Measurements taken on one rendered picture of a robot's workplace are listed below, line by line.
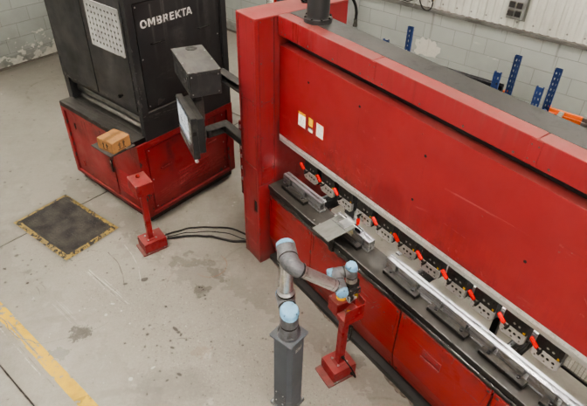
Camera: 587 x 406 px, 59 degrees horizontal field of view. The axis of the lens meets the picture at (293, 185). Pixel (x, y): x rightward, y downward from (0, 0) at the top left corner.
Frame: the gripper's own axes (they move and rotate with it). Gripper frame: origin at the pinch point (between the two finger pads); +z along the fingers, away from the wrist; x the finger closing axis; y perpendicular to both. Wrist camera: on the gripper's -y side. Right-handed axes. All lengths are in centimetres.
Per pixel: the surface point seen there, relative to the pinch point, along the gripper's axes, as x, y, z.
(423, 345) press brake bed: -41, 31, 22
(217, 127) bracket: 192, -3, -38
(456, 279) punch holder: -44, 47, -35
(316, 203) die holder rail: 89, 32, -8
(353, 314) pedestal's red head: -4.7, 0.8, 8.9
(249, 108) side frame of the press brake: 146, 9, -74
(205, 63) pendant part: 161, -15, -113
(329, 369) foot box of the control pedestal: 3, -14, 73
